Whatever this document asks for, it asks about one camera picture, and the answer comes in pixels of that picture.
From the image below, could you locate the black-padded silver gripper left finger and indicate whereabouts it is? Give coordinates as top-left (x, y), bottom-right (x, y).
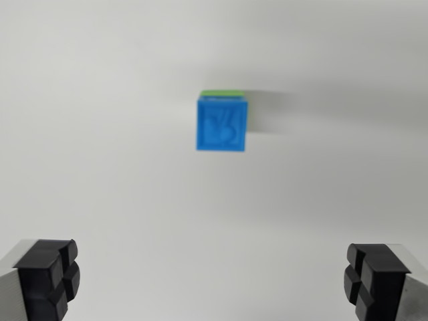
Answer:
top-left (0, 238), bottom-right (81, 321)

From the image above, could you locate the black-padded silver gripper right finger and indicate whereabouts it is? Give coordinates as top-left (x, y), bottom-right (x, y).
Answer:
top-left (342, 243), bottom-right (428, 321)

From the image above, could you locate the green rubber cube with dots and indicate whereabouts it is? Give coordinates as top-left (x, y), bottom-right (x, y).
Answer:
top-left (199, 89), bottom-right (251, 133)

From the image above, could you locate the blue infantino rubber cube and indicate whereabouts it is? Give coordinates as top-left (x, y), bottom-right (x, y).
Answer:
top-left (195, 95), bottom-right (249, 153)

